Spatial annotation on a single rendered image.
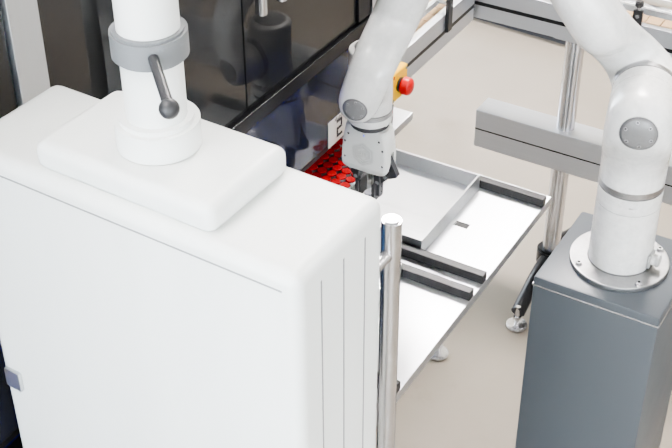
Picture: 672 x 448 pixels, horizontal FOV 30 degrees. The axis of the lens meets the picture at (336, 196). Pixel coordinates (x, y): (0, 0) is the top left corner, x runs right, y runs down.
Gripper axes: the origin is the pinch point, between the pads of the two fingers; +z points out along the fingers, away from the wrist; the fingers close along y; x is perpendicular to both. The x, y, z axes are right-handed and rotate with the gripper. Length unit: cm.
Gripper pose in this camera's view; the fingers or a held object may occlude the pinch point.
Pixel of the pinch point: (369, 186)
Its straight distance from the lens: 249.9
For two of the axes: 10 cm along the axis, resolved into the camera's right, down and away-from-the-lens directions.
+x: 5.1, -5.0, 7.0
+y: 8.6, 2.9, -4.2
